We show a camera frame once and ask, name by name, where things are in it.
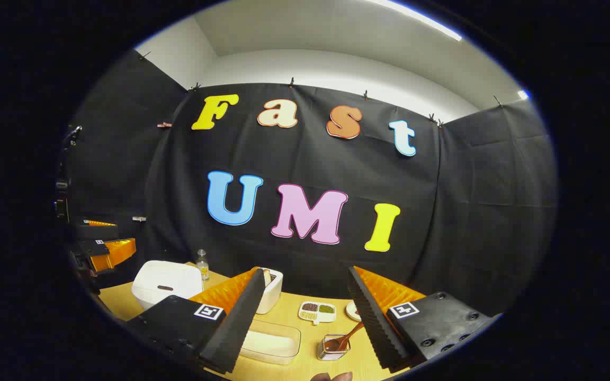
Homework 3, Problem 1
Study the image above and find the white rice cooker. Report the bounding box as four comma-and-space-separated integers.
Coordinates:
131, 260, 204, 310

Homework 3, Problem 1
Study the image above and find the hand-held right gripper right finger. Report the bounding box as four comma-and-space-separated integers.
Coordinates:
347, 266, 496, 371

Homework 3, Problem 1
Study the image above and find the brown wooden spoon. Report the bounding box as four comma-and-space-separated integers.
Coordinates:
324, 321, 365, 353

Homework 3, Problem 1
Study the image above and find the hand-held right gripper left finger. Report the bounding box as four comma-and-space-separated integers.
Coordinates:
127, 267, 266, 375

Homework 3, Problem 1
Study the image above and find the white divided bean dish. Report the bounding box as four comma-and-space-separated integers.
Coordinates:
298, 301, 336, 325

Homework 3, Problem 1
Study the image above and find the white toaster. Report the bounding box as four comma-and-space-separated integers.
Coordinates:
255, 268, 283, 315

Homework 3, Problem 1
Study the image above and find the metal wire chopstick holder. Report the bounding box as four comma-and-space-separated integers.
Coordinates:
317, 334, 352, 361

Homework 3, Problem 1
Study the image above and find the clear rice container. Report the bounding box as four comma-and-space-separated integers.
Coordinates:
239, 319, 302, 365

